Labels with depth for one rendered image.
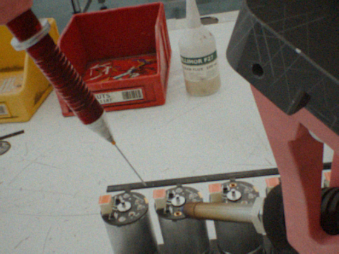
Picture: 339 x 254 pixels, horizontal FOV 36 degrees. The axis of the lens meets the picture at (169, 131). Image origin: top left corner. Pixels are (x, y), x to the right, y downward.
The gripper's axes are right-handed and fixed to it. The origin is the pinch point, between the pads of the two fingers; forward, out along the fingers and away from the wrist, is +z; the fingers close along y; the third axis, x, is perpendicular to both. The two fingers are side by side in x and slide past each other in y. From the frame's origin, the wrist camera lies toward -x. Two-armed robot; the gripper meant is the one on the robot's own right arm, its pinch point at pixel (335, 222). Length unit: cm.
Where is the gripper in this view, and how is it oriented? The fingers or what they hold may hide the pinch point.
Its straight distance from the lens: 18.5
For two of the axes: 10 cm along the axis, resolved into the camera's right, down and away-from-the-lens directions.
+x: 6.6, 6.5, -3.7
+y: -7.3, 4.6, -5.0
